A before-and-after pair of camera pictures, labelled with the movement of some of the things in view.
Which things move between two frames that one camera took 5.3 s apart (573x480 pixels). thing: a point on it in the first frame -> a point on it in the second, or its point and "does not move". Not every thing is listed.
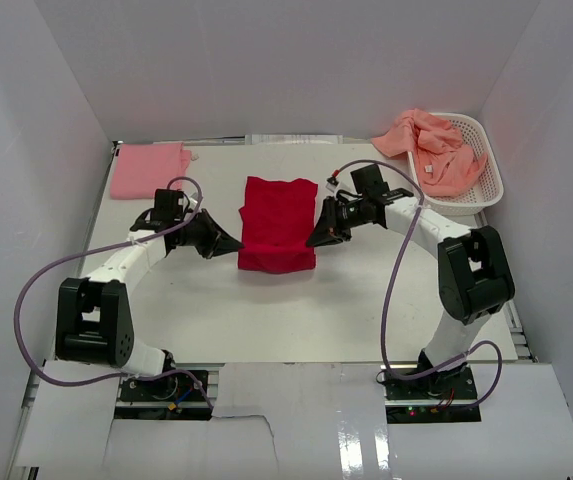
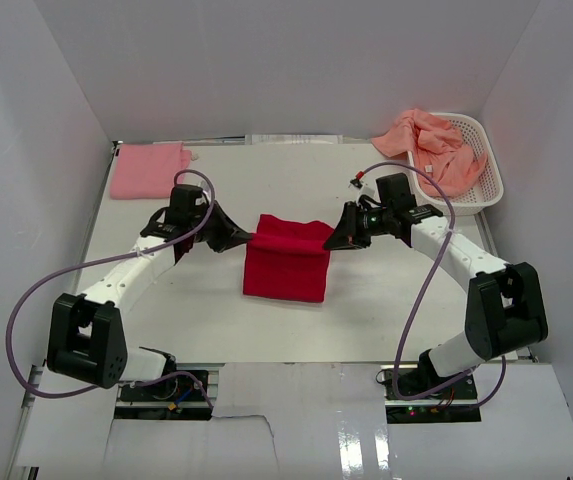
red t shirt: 278,220 -> 288,260
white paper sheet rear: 294,139 does not move
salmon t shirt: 446,167 does not move
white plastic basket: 486,190 does not move
